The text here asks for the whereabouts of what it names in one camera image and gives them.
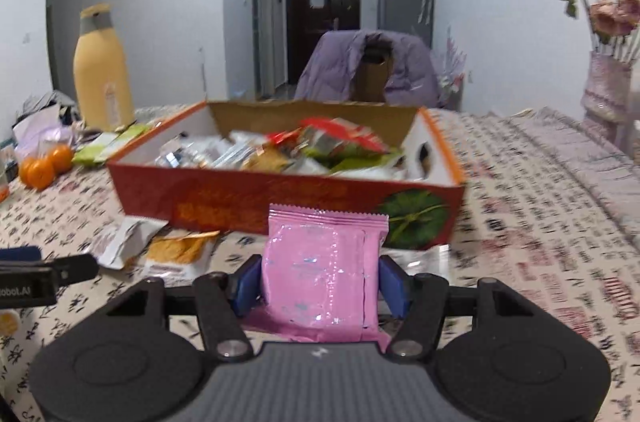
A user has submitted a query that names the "wooden chair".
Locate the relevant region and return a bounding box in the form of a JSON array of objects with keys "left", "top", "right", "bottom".
[{"left": 350, "top": 45, "right": 396, "bottom": 103}]

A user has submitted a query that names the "red snack packet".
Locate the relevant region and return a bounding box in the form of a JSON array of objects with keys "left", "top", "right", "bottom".
[{"left": 267, "top": 117, "right": 401, "bottom": 153}]

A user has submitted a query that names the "quilted lavender cloth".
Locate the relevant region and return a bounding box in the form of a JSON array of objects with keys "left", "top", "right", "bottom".
[{"left": 492, "top": 107, "right": 640, "bottom": 248}]

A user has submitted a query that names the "grey interior door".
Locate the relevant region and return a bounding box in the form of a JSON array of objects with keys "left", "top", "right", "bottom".
[{"left": 251, "top": 0, "right": 276, "bottom": 96}]

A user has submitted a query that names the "yellow bottle with grey collar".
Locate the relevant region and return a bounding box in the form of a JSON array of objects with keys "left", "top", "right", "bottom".
[{"left": 73, "top": 4, "right": 137, "bottom": 132}]

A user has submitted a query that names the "bright green snack packet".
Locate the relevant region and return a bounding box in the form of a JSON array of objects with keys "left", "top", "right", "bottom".
[{"left": 325, "top": 149, "right": 401, "bottom": 173}]

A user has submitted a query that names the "white orange cracker packet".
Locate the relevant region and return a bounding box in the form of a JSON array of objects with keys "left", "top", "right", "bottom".
[{"left": 137, "top": 229, "right": 221, "bottom": 280}]

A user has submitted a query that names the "silver white snack packet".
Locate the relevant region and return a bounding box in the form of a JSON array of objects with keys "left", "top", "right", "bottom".
[{"left": 192, "top": 135, "right": 251, "bottom": 170}]

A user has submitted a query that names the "orange snack packet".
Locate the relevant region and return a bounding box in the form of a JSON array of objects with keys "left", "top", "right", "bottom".
[{"left": 240, "top": 145, "right": 291, "bottom": 173}]

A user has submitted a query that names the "purple puffer jacket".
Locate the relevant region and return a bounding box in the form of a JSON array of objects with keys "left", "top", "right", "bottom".
[{"left": 295, "top": 30, "right": 442, "bottom": 108}]

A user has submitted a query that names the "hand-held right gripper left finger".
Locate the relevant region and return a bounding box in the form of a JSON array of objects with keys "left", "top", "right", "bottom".
[{"left": 102, "top": 255, "right": 265, "bottom": 363}]

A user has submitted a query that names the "clear plastic bag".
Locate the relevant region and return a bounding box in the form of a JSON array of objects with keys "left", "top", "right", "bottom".
[{"left": 0, "top": 145, "right": 20, "bottom": 203}]

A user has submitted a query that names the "crumpled white snack packet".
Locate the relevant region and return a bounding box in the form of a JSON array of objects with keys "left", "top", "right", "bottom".
[{"left": 82, "top": 217, "right": 168, "bottom": 270}]

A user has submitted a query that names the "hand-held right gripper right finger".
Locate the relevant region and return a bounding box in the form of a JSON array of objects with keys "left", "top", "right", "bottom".
[{"left": 377, "top": 255, "right": 538, "bottom": 363}]

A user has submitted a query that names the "grey refrigerator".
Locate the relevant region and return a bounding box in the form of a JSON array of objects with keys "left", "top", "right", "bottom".
[{"left": 376, "top": 0, "right": 435, "bottom": 48}]

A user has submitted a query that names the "orange cardboard box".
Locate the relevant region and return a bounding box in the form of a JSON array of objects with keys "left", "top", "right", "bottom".
[{"left": 106, "top": 100, "right": 468, "bottom": 251}]

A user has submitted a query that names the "silver foil snack packet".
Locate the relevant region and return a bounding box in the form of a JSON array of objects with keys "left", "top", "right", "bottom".
[{"left": 154, "top": 145, "right": 193, "bottom": 168}]

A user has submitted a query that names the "crumpled lavender plastic bag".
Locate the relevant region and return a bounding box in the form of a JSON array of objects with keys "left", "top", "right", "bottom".
[{"left": 12, "top": 104, "right": 76, "bottom": 153}]

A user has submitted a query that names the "pink white plastic rack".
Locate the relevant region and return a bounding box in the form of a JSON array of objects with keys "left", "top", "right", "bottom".
[{"left": 435, "top": 35, "right": 468, "bottom": 103}]

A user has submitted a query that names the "pink textured vase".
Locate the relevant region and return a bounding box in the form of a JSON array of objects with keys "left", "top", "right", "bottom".
[{"left": 580, "top": 51, "right": 633, "bottom": 138}]

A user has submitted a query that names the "pink snack packet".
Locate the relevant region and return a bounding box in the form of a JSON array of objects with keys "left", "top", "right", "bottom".
[{"left": 240, "top": 203, "right": 393, "bottom": 350}]

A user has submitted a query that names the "clear silver snack packet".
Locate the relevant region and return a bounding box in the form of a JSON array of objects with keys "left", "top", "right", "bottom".
[{"left": 385, "top": 245, "right": 453, "bottom": 275}]

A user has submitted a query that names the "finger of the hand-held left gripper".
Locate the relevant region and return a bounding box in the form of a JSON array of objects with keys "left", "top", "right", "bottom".
[
  {"left": 37, "top": 253, "right": 99, "bottom": 288},
  {"left": 0, "top": 246, "right": 42, "bottom": 263}
]

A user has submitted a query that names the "pile of dark clothes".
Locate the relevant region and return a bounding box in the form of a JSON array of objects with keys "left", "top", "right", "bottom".
[{"left": 17, "top": 91, "right": 78, "bottom": 123}]

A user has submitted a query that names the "dark brown entrance door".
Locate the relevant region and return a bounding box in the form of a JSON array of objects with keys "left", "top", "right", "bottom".
[{"left": 285, "top": 0, "right": 362, "bottom": 86}]

